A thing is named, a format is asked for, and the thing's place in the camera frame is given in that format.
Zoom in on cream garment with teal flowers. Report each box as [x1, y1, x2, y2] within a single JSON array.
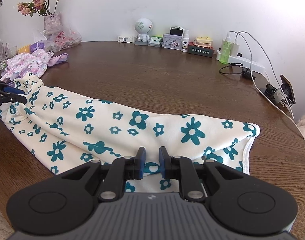
[[0, 72, 261, 193]]

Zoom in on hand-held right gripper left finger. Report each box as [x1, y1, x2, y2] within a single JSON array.
[[61, 147, 146, 203]]

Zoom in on green spray bottle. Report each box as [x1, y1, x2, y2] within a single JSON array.
[[220, 32, 232, 64]]

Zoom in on yellow sticky note stack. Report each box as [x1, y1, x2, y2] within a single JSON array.
[[194, 36, 213, 47]]

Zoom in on white charging cable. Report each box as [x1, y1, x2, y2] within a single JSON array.
[[229, 31, 293, 105], [251, 65, 305, 140]]

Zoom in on white spray bottle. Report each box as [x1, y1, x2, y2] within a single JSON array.
[[181, 29, 190, 53]]

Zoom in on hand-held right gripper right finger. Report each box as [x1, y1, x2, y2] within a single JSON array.
[[159, 146, 244, 202]]

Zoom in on white charger plug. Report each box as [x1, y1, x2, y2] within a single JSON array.
[[231, 37, 240, 57]]

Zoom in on dark box with label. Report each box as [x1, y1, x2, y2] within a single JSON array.
[[188, 42, 214, 57]]

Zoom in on pink floral dress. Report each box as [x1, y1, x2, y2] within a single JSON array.
[[1, 49, 52, 80]]

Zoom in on smartphone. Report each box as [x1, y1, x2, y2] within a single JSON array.
[[280, 74, 296, 105]]

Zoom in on white power strip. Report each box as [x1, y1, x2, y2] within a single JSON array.
[[216, 50, 266, 73]]

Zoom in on white clip holder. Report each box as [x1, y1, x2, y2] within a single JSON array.
[[117, 35, 136, 43]]

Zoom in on white feathery ornament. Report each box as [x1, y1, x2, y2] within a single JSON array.
[[0, 39, 10, 63]]

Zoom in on black phone stand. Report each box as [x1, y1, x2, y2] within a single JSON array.
[[259, 84, 293, 108]]

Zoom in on black cable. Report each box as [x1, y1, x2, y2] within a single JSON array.
[[219, 62, 253, 79]]

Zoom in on printed tin box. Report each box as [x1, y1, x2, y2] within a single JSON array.
[[161, 33, 183, 51]]

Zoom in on wrapped flower vase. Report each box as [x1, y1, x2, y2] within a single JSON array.
[[44, 12, 62, 34]]

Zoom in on clear plastic container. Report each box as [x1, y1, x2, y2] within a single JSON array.
[[5, 46, 18, 58]]

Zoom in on purple packet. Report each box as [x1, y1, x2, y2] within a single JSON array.
[[30, 42, 44, 53]]

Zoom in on clear plastic bag red print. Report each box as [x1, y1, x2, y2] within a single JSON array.
[[43, 29, 82, 52]]

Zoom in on purple garment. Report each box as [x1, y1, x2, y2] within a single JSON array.
[[48, 53, 69, 67]]

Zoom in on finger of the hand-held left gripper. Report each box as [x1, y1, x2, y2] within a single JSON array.
[[0, 79, 26, 95], [1, 94, 27, 105]]

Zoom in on white robot speaker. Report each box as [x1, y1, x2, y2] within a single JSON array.
[[134, 18, 154, 45]]

